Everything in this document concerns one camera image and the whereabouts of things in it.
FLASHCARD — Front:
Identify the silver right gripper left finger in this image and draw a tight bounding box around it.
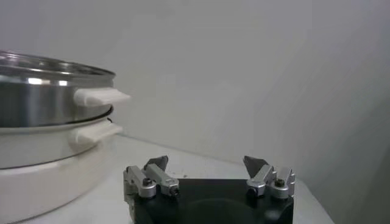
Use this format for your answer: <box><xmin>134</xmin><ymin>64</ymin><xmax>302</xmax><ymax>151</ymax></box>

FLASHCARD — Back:
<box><xmin>122</xmin><ymin>155</ymin><xmax>181</xmax><ymax>202</ymax></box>

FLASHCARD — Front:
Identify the stainless steel steamer basket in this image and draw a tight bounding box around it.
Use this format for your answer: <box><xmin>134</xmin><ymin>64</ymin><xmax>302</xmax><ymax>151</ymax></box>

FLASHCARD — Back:
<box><xmin>0</xmin><ymin>50</ymin><xmax>132</xmax><ymax>128</ymax></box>

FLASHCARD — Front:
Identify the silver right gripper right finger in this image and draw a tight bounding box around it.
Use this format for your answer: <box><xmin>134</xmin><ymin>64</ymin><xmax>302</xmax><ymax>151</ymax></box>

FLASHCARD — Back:
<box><xmin>243</xmin><ymin>155</ymin><xmax>296</xmax><ymax>200</ymax></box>

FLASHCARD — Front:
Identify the white electric cooker pot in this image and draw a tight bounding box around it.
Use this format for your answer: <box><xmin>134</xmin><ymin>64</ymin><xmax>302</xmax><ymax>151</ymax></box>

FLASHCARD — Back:
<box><xmin>0</xmin><ymin>117</ymin><xmax>124</xmax><ymax>224</ymax></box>

